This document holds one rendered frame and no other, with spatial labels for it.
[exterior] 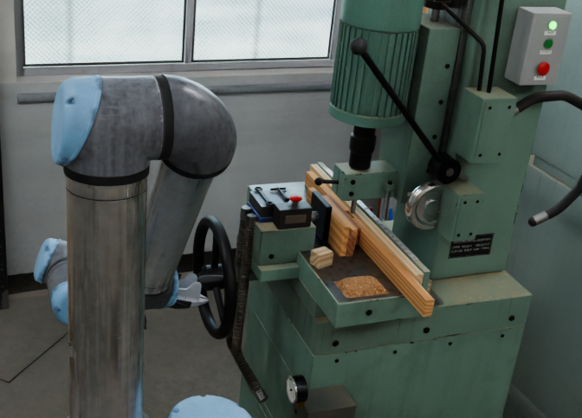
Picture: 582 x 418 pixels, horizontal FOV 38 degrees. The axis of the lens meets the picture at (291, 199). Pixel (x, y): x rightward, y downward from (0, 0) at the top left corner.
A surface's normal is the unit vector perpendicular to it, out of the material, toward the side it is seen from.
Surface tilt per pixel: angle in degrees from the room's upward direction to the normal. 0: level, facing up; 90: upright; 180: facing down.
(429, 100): 90
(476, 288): 0
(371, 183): 90
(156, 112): 63
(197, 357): 0
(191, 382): 0
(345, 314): 90
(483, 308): 90
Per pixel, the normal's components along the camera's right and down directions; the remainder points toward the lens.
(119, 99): 0.32, -0.37
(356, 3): -0.68, 0.25
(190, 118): 0.61, 0.11
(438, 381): 0.36, 0.43
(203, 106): 0.76, -0.25
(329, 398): 0.10, -0.90
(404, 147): -0.93, 0.07
